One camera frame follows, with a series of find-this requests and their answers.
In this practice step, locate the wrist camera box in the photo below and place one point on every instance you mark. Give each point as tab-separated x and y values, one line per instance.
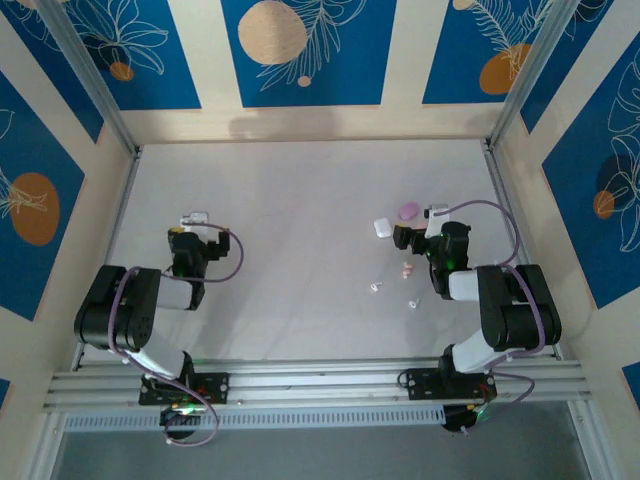
195	218
432	225

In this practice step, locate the aluminium frame post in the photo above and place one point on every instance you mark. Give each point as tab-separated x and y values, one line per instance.
90	80
530	75

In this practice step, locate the black base electronics module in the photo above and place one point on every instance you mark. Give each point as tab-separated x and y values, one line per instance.
175	417
460	417

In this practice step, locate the purple earbud charging case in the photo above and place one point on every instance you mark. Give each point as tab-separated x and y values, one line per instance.
408	210

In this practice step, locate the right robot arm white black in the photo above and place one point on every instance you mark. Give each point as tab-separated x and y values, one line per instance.
525	310

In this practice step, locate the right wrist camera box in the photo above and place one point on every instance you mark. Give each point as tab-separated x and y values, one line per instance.
432	225

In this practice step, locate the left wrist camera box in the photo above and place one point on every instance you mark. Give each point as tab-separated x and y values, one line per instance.
195	218

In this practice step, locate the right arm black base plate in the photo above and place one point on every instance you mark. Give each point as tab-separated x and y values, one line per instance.
422	384

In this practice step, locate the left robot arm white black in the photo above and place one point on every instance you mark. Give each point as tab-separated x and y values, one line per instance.
100	310

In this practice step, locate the aluminium side rail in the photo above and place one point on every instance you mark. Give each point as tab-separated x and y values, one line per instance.
515	240
112	240

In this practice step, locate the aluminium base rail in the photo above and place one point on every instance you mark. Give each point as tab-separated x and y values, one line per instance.
320	385

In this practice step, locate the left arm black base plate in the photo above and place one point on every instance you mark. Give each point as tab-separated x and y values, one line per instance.
215	387

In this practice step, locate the white earbud charging case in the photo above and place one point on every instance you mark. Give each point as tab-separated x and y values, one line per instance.
382	227

